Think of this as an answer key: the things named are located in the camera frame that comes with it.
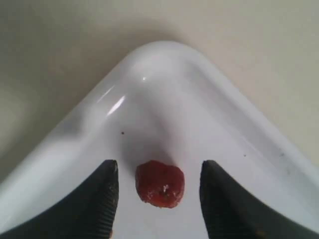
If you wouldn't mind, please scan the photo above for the red dried fruit piece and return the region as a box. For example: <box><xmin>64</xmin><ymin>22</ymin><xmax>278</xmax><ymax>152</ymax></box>
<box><xmin>135</xmin><ymin>160</ymin><xmax>185</xmax><ymax>209</ymax></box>

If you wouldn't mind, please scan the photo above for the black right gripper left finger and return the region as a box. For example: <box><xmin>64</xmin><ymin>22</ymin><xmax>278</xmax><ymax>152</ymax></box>
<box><xmin>0</xmin><ymin>160</ymin><xmax>119</xmax><ymax>239</ymax></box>

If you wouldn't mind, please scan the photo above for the white rectangular plastic tray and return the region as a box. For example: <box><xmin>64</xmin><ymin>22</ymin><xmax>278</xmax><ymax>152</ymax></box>
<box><xmin>0</xmin><ymin>41</ymin><xmax>319</xmax><ymax>239</ymax></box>

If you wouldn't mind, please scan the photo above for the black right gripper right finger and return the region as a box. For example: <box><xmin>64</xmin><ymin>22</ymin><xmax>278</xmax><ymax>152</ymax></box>
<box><xmin>199</xmin><ymin>160</ymin><xmax>319</xmax><ymax>239</ymax></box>

